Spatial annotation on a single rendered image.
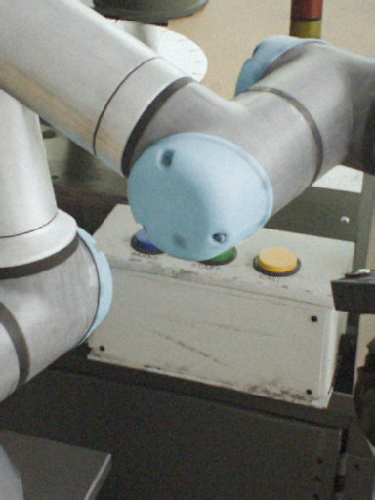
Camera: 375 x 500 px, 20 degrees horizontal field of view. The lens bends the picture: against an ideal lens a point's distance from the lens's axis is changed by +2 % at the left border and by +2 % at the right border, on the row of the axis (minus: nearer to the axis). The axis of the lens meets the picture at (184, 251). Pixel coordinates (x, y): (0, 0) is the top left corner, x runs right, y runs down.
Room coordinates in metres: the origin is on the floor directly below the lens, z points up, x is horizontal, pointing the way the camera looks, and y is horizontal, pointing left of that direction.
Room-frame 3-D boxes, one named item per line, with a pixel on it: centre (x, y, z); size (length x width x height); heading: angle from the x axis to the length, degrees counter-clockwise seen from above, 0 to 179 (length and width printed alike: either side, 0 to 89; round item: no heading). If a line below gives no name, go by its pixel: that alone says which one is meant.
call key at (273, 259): (0.96, -0.10, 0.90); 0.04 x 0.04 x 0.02
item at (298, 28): (1.43, -0.16, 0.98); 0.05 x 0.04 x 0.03; 162
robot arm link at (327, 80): (0.67, -0.09, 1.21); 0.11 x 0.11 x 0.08; 55
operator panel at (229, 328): (1.00, -0.04, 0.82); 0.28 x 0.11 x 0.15; 72
